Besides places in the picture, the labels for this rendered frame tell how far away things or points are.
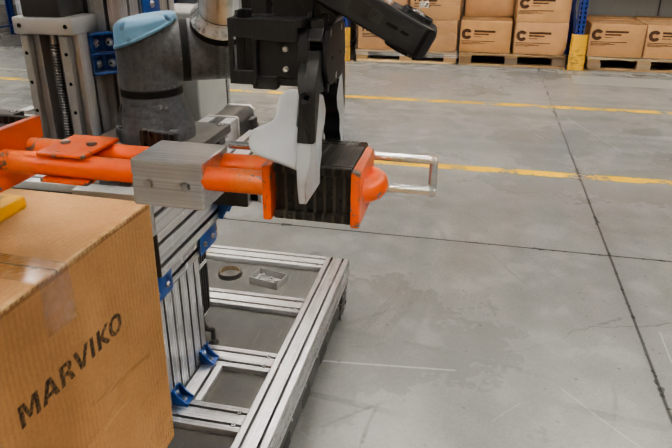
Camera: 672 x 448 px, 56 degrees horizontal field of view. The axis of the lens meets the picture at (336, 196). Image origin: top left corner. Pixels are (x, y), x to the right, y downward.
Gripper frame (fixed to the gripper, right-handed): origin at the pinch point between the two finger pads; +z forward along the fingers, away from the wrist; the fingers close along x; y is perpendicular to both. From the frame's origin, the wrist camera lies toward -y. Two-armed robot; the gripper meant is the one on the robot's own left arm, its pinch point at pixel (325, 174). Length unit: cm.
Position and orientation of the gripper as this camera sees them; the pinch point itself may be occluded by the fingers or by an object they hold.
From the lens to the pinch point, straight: 56.5
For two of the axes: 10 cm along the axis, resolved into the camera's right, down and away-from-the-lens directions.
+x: -2.2, 3.8, -9.0
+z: -0.1, 9.2, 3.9
